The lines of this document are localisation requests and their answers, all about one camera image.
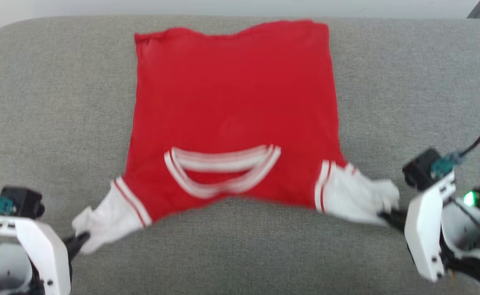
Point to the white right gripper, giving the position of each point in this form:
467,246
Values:
424,233

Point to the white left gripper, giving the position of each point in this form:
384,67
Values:
43,250

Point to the red shirt with white sleeves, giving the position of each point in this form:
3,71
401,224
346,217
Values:
232,102

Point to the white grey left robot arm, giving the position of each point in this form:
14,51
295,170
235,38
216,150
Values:
6,266

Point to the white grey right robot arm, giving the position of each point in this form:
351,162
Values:
473,241

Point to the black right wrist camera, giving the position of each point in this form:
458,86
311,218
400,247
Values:
420,168

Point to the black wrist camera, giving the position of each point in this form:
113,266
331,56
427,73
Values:
23,201
420,168

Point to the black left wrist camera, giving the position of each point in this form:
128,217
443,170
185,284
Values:
23,201

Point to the teal right camera connector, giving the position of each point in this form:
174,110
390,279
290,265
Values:
444,164

